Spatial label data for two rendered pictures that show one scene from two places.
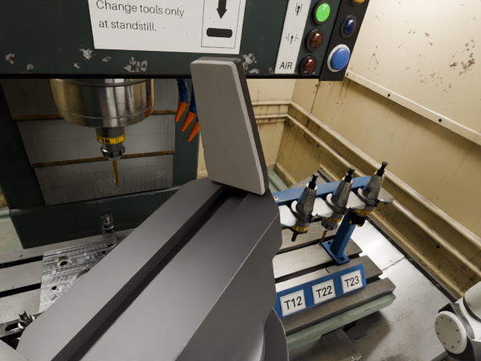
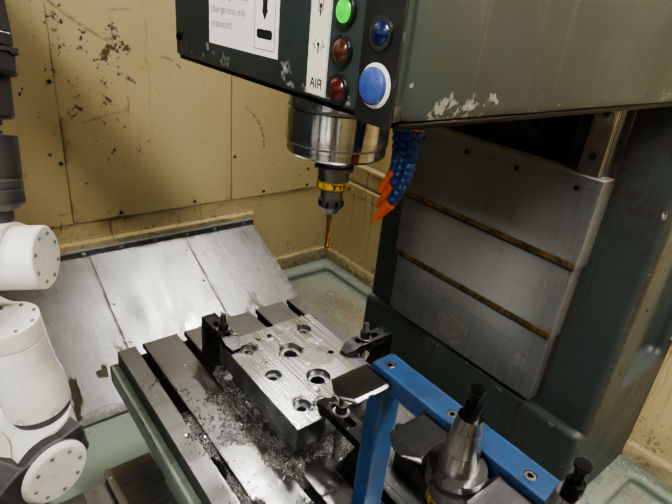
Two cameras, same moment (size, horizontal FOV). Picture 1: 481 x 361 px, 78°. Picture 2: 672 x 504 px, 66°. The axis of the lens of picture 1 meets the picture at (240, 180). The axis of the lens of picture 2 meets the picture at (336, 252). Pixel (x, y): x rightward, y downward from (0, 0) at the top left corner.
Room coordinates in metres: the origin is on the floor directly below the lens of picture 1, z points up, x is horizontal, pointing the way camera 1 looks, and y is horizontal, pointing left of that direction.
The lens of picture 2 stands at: (0.35, -0.54, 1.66)
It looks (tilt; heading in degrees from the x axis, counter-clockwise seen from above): 26 degrees down; 79
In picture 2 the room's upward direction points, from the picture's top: 6 degrees clockwise
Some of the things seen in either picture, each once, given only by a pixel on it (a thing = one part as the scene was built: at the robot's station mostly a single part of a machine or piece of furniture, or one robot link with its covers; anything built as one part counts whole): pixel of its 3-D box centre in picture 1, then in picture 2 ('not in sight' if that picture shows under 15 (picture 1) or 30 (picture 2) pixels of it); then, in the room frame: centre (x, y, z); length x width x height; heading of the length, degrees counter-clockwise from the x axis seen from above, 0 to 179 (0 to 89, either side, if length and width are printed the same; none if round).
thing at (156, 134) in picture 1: (106, 135); (474, 256); (0.87, 0.47, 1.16); 0.48 x 0.05 x 0.51; 120
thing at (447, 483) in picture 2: (303, 211); (455, 471); (0.58, -0.17, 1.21); 0.06 x 0.06 x 0.03
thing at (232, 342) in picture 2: (27, 332); (221, 341); (0.30, 0.40, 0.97); 0.13 x 0.03 x 0.15; 120
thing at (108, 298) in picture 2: not in sight; (178, 319); (0.15, 0.83, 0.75); 0.89 x 0.67 x 0.26; 30
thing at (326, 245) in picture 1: (348, 223); not in sight; (0.76, -0.38, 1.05); 0.10 x 0.05 x 0.30; 30
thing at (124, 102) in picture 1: (103, 74); (339, 113); (0.48, 0.25, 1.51); 0.16 x 0.16 x 0.12
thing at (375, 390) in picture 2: not in sight; (357, 385); (0.49, -0.02, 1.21); 0.07 x 0.05 x 0.01; 30
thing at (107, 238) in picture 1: (109, 233); (364, 350); (0.61, 0.36, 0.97); 0.13 x 0.03 x 0.15; 30
